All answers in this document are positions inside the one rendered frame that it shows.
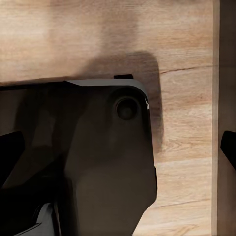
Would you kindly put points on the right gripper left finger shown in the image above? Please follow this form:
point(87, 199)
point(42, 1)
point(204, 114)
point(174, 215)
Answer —
point(12, 147)

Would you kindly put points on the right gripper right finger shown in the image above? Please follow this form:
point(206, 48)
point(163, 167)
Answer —
point(228, 146)

